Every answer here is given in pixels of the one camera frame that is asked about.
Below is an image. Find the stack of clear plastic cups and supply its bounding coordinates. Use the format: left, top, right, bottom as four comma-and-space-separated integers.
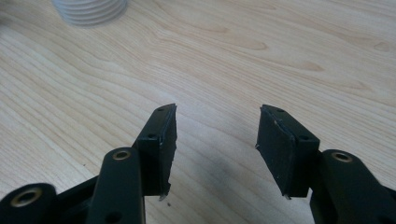
50, 0, 129, 27

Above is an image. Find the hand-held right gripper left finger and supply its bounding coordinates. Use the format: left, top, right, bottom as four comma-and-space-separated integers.
132, 103, 178, 201

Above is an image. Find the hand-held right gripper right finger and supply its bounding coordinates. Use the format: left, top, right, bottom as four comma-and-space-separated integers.
255, 104, 321, 201

